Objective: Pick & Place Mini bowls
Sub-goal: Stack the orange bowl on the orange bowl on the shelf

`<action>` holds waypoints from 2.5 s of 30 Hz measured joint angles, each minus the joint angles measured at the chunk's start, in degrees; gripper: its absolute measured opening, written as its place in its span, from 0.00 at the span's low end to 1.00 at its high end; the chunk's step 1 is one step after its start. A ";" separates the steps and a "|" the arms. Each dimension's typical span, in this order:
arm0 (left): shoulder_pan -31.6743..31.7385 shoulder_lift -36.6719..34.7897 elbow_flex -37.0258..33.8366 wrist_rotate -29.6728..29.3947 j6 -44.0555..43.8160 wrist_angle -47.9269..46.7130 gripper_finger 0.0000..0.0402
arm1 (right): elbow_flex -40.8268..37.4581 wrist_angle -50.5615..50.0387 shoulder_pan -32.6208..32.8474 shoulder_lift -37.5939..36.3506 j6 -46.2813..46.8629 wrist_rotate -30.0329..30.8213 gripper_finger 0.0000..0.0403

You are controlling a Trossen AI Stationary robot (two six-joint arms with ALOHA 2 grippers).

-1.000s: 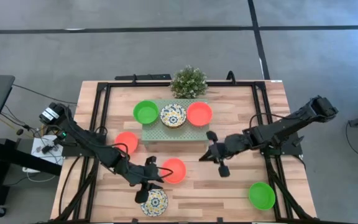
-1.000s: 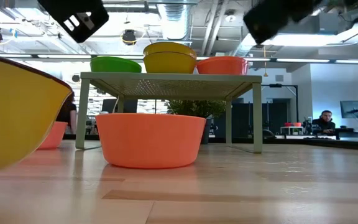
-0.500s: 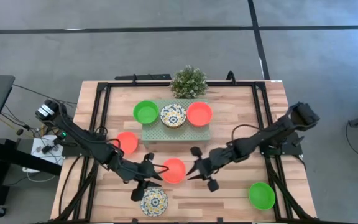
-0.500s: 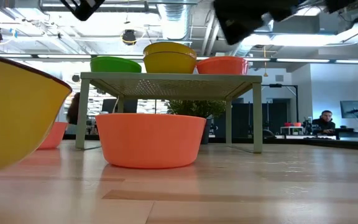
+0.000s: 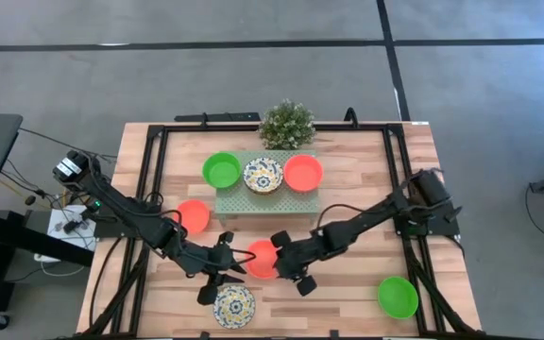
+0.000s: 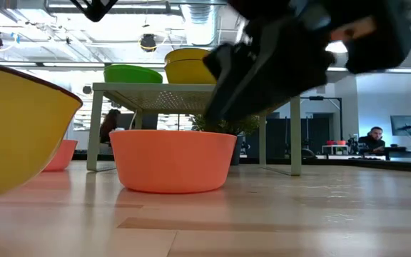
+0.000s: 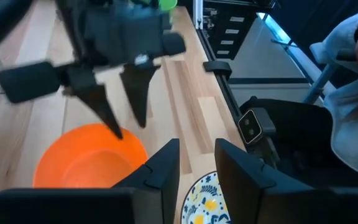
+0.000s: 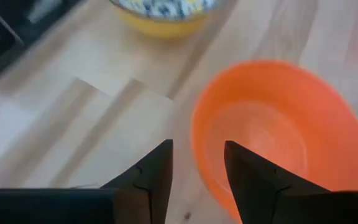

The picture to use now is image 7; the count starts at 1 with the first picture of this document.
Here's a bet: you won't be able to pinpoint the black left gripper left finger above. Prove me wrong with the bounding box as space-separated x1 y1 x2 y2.
0 138 181 224

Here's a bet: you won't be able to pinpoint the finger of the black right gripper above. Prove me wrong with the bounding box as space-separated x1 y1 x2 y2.
119 62 162 129
63 66 124 140

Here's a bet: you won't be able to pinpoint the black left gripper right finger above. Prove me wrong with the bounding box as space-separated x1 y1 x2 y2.
215 138 358 224

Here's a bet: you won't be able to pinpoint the orange plastic mini bowl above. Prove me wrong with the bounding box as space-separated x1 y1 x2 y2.
32 123 149 189

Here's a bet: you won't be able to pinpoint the silver aluminium profile strips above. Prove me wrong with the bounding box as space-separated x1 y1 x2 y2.
193 0 204 30

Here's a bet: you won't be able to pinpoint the floral plate with yellow underside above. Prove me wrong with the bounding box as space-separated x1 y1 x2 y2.
180 170 232 224

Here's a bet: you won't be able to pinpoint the person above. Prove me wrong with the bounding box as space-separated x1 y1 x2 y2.
309 11 358 184

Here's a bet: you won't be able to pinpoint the black drawer cabinet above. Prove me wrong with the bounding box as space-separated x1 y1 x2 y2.
202 0 275 60

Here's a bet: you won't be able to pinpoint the black table-level camera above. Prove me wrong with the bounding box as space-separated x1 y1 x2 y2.
237 107 277 146

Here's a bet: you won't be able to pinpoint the grey metal chair frame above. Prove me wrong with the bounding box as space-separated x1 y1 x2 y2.
303 46 358 105

